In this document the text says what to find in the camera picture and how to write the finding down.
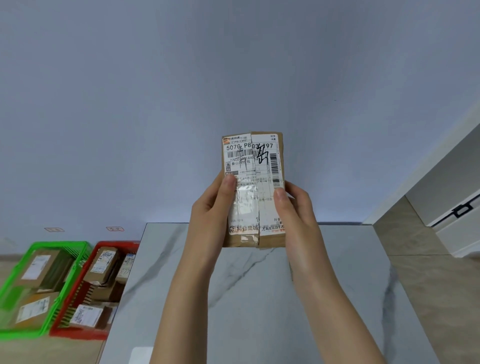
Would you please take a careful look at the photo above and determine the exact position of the person's left hand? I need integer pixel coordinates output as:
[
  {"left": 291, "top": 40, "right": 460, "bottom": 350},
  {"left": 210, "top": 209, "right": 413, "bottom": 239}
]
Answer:
[{"left": 185, "top": 170, "right": 238, "bottom": 273}]

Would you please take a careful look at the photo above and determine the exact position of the person's right hand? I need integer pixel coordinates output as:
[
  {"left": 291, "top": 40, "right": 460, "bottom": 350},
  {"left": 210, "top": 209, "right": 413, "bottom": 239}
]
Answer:
[{"left": 273, "top": 181, "right": 338, "bottom": 292}]

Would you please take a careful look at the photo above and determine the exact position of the narrow taped parcel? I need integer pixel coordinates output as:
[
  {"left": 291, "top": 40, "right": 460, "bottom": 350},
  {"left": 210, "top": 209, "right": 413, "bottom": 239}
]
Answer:
[{"left": 219, "top": 131, "right": 287, "bottom": 250}]

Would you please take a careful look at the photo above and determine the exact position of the small parcel marked 8772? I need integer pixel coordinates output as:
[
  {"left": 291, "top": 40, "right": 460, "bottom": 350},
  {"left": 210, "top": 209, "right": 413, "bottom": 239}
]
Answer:
[{"left": 115, "top": 253, "right": 136, "bottom": 284}]

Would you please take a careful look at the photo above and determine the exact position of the long narrow cardboard box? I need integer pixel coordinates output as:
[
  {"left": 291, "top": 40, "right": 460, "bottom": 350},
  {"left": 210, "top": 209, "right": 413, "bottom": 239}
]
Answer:
[{"left": 91, "top": 281, "right": 125, "bottom": 303}]

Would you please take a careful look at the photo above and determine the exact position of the tall parcel with 9777 sticker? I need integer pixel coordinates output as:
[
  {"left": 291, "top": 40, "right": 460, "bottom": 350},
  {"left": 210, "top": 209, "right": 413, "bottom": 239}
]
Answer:
[{"left": 83, "top": 247, "right": 120, "bottom": 288}]

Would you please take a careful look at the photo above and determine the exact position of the small labelled cardboard parcel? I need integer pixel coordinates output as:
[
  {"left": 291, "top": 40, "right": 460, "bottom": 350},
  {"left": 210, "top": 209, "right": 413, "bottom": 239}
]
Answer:
[{"left": 69, "top": 303, "right": 114, "bottom": 331}]

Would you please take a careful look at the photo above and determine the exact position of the red plastic basket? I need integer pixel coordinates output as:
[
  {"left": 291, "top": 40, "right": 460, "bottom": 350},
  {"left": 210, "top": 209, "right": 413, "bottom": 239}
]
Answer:
[{"left": 49, "top": 241, "right": 141, "bottom": 341}]

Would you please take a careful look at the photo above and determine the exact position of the yellow-taped cardboard box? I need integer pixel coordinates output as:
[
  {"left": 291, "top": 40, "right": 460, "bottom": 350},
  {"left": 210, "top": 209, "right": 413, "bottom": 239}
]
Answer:
[{"left": 13, "top": 292, "right": 61, "bottom": 331}]

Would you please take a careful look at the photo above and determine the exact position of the green plastic basket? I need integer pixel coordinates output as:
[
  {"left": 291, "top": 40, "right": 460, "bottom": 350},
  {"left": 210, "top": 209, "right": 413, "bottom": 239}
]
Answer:
[{"left": 0, "top": 241, "right": 94, "bottom": 341}]

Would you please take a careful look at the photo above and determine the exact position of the person's right forearm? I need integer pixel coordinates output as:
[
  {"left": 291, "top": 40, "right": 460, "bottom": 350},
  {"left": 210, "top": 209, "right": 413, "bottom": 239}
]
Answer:
[{"left": 291, "top": 277, "right": 387, "bottom": 364}]

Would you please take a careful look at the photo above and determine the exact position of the person's left forearm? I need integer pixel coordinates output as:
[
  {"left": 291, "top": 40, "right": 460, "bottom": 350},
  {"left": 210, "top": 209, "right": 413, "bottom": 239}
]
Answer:
[{"left": 149, "top": 260, "right": 223, "bottom": 364}]

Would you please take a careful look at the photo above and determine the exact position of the white door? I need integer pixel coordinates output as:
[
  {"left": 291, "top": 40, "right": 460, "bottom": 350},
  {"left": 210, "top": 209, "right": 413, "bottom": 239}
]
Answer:
[{"left": 427, "top": 187, "right": 480, "bottom": 260}]

